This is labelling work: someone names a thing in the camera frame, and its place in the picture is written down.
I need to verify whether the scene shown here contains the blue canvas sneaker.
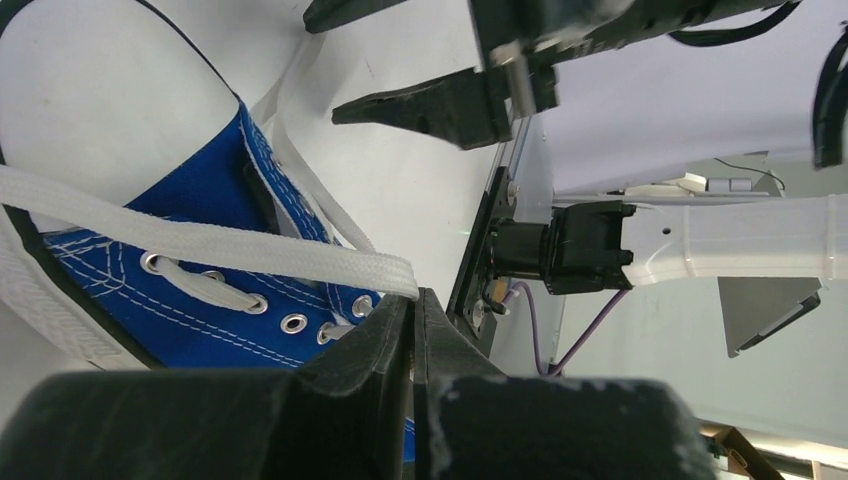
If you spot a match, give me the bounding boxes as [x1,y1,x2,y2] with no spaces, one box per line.
[0,0,419,465]

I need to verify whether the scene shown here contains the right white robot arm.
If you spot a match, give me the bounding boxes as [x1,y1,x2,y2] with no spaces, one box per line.
[332,1,847,295]

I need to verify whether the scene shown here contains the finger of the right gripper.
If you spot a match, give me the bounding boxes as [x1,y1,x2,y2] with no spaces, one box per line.
[303,0,405,34]
[332,68,513,150]

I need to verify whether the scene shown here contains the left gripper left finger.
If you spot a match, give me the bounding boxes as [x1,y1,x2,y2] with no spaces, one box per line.
[1,296,413,479]

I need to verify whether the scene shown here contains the white shoelace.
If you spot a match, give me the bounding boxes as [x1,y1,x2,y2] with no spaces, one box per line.
[0,29,421,346]

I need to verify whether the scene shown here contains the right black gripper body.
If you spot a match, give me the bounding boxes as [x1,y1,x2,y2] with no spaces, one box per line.
[469,1,799,116]

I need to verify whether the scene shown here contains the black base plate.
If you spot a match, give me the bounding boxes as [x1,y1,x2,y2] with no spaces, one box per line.
[446,166,515,357]

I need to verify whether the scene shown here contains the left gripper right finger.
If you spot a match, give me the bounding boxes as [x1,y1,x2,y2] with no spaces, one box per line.
[413,289,716,479]

